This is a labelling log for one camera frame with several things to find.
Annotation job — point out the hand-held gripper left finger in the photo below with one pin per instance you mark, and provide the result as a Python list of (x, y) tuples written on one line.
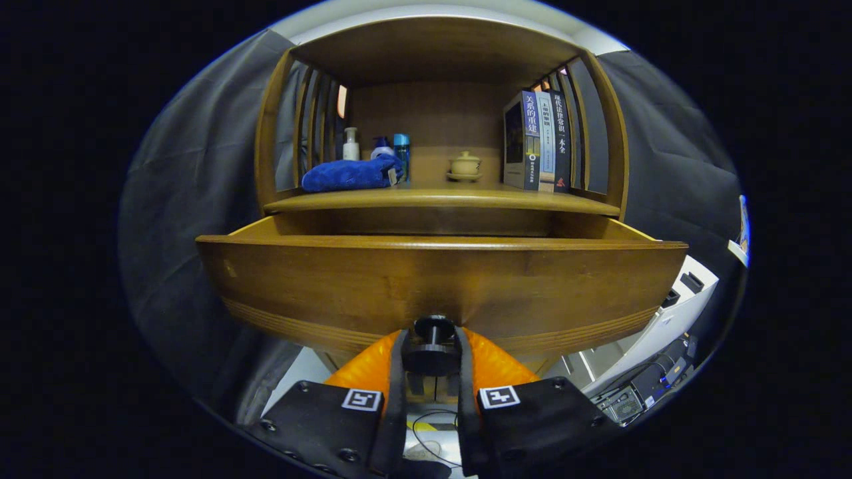
[(397, 399)]

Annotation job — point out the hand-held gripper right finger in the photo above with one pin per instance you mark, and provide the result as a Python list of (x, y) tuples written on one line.
[(466, 406)]

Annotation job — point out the brown wooden drawer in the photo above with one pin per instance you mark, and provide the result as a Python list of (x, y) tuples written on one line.
[(399, 279)]

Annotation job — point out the wooden countertop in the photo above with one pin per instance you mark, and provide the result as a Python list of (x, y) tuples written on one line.
[(452, 198)]

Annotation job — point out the white low cabinet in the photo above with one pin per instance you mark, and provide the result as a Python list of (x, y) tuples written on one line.
[(665, 326)]

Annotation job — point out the brown wooden cabinet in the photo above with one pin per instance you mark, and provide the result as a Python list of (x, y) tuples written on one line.
[(609, 133)]

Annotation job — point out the yellow black floor tape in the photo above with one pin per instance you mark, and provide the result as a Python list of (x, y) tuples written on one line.
[(427, 425)]

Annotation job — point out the black floor equipment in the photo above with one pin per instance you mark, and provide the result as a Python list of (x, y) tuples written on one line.
[(649, 382)]

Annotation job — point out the blue folded towel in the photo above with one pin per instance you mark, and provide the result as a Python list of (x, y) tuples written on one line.
[(346, 174)]

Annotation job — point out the beige lidded teacup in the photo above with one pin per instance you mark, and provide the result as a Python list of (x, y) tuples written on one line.
[(464, 164)]

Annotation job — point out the teal bottle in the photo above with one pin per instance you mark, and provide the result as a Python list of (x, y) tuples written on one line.
[(401, 156)]

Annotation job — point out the white bottle with blue cap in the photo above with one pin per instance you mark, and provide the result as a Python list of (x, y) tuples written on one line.
[(382, 152)]

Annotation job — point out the white pump bottle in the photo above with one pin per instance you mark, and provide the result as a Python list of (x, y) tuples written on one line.
[(351, 150)]

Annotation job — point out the blue book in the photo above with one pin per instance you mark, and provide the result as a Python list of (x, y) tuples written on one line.
[(530, 146)]

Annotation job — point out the light grey book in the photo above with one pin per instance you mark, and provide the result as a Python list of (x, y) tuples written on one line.
[(546, 146)]

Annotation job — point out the black backdrop cloth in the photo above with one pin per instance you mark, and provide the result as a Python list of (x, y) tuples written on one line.
[(186, 199)]

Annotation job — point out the white side table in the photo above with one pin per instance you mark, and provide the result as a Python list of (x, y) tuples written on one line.
[(737, 253)]

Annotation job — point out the black holder bracket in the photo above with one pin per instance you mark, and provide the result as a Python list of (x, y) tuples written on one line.
[(691, 282), (669, 298)]

